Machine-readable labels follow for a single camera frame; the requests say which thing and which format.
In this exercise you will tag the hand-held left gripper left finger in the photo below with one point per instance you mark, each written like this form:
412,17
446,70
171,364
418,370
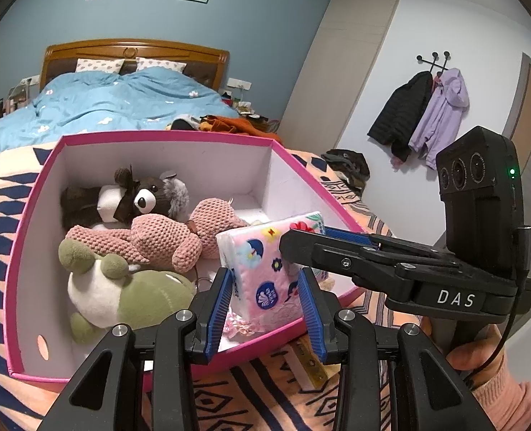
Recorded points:
218,318

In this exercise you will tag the pink floral tissue pack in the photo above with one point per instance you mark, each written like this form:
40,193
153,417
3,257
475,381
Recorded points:
261,269

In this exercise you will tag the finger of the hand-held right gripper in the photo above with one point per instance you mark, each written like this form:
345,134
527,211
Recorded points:
346,235
328,256

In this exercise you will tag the pink knitted plush toy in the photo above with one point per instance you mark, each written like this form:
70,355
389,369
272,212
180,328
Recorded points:
166,238

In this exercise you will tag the white dotted pillow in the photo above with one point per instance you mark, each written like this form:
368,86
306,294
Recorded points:
160,64
99,65

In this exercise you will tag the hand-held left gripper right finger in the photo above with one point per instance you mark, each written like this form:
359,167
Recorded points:
312,318

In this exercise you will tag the beige wardrobe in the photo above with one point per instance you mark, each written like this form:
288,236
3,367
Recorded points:
337,54

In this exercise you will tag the yellow packet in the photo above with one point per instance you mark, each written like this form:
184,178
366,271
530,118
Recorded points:
312,366

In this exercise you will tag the orange cloth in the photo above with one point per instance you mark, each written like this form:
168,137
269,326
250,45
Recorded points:
229,123

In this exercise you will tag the pink cardboard box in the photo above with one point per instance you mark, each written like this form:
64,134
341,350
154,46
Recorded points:
157,161

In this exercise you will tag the cluttered nightstand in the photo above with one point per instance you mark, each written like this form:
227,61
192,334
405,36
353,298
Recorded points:
9,98
249,110

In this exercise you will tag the purple hooded jacket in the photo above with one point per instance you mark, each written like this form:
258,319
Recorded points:
440,116

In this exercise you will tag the blue floral duvet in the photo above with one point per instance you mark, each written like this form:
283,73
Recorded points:
112,98

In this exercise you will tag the wooden bed headboard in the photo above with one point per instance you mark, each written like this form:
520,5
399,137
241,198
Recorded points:
90,49

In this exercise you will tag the black puffer jacket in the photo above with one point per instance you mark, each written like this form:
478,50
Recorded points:
400,116

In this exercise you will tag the white wall outlet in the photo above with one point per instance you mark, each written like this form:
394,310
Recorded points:
238,84
31,80

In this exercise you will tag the brown raccoon plush toy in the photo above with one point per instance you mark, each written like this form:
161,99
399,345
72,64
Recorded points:
151,197

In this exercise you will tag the dark clothes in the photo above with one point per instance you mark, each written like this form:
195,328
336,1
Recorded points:
346,166

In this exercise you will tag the black wall coat rack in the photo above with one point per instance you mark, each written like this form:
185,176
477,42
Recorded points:
436,60

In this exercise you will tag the green frog plush toy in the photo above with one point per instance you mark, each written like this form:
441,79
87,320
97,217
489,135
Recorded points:
148,292

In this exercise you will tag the person's right hand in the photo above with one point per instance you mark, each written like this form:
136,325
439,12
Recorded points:
476,354

